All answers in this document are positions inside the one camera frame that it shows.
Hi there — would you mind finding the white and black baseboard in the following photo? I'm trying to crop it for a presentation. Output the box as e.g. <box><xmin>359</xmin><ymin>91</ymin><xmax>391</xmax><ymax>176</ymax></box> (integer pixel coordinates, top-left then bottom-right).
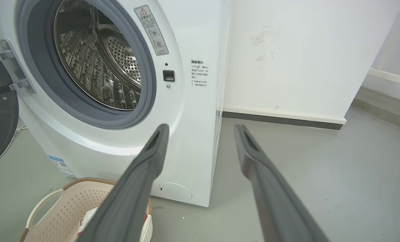
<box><xmin>222</xmin><ymin>107</ymin><xmax>347</xmax><ymax>131</ymax></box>

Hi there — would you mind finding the grey rubber door gasket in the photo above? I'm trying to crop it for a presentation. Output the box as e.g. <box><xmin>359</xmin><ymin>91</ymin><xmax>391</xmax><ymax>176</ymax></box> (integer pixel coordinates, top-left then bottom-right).
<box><xmin>16</xmin><ymin>0</ymin><xmax>157</xmax><ymax>130</ymax></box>

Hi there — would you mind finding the round white filter cover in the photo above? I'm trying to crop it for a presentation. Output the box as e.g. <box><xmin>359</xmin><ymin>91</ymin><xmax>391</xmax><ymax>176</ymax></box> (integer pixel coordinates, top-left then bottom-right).
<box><xmin>158</xmin><ymin>182</ymin><xmax>193</xmax><ymax>202</ymax></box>

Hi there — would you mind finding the white power cord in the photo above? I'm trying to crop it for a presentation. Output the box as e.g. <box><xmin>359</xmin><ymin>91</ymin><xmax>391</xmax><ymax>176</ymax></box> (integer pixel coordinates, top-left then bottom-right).
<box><xmin>13</xmin><ymin>124</ymin><xmax>28</xmax><ymax>139</ymax></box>

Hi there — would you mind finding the grey warning sticker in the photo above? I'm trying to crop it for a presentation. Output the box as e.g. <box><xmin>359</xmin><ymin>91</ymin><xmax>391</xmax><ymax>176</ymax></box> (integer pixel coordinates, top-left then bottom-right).
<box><xmin>134</xmin><ymin>5</ymin><xmax>170</xmax><ymax>56</ymax></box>

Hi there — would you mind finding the small printed text label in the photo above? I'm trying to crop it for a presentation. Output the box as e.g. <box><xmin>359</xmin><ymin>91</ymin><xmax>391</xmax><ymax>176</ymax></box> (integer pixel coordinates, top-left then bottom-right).
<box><xmin>190</xmin><ymin>59</ymin><xmax>210</xmax><ymax>87</ymax></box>

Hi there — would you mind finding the white and grey baseboard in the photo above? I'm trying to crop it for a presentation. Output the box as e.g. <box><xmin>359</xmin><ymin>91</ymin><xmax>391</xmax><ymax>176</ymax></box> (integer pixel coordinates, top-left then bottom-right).
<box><xmin>351</xmin><ymin>67</ymin><xmax>400</xmax><ymax>135</ymax></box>

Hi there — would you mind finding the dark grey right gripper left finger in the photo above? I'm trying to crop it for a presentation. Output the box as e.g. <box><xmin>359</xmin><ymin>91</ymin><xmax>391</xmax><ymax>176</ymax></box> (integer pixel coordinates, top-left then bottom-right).
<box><xmin>77</xmin><ymin>124</ymin><xmax>170</xmax><ymax>242</ymax></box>

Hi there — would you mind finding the stainless steel washing machine drum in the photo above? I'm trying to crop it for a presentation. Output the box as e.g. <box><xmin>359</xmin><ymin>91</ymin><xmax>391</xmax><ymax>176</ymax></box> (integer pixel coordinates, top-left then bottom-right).
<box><xmin>53</xmin><ymin>0</ymin><xmax>142</xmax><ymax>111</ymax></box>

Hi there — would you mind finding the white front-load washing machine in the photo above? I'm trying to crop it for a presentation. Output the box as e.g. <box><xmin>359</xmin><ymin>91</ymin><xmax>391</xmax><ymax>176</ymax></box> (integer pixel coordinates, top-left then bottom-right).
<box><xmin>0</xmin><ymin>0</ymin><xmax>232</xmax><ymax>207</ymax></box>

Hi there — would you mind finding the red and white garment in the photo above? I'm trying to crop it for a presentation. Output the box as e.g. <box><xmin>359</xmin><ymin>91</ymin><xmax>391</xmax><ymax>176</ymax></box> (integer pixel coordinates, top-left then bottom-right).
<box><xmin>77</xmin><ymin>206</ymin><xmax>101</xmax><ymax>236</ymax></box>

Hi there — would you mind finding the silver metal door hinge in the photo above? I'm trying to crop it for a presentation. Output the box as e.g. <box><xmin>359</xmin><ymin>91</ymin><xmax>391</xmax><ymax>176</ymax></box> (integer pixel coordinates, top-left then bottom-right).
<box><xmin>0</xmin><ymin>39</ymin><xmax>37</xmax><ymax>95</ymax></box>

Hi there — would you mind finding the cream perforated laundry basket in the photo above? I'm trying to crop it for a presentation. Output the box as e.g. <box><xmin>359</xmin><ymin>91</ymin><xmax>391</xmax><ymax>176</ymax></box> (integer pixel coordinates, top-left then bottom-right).
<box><xmin>20</xmin><ymin>177</ymin><xmax>153</xmax><ymax>242</ymax></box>

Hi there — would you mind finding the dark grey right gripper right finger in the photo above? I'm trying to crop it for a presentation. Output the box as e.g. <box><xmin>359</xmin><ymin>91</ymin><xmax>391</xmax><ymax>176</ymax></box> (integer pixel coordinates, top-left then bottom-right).
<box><xmin>234</xmin><ymin>124</ymin><xmax>330</xmax><ymax>242</ymax></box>

